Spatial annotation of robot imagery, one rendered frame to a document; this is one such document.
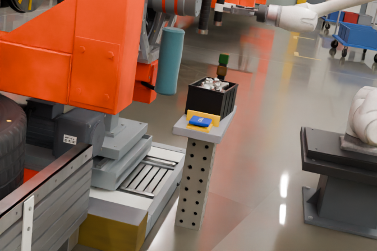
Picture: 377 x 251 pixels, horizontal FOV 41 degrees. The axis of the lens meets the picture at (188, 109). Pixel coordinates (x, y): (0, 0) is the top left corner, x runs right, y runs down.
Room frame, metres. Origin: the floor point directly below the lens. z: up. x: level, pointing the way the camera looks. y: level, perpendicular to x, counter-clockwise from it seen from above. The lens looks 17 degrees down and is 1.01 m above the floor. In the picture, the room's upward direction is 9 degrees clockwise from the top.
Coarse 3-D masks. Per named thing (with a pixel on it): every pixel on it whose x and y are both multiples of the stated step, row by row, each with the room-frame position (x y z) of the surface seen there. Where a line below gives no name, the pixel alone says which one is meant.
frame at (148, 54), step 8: (144, 8) 1.85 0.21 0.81; (144, 16) 1.87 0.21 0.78; (168, 16) 2.33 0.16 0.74; (176, 16) 2.35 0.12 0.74; (144, 24) 1.86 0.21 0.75; (160, 24) 2.29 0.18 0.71; (168, 24) 2.29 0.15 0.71; (144, 32) 1.89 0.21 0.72; (160, 32) 2.29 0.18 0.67; (144, 40) 1.90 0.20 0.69; (152, 40) 2.23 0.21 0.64; (144, 48) 1.92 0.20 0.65; (152, 48) 2.18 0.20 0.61; (144, 56) 1.96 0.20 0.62; (152, 56) 2.03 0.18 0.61
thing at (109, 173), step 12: (144, 144) 2.18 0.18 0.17; (96, 156) 2.00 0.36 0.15; (132, 156) 2.01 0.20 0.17; (144, 156) 2.20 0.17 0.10; (96, 168) 1.84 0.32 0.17; (108, 168) 1.87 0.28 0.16; (120, 168) 1.87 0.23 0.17; (132, 168) 2.03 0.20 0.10; (96, 180) 1.83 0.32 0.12; (108, 180) 1.82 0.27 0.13; (120, 180) 1.88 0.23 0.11
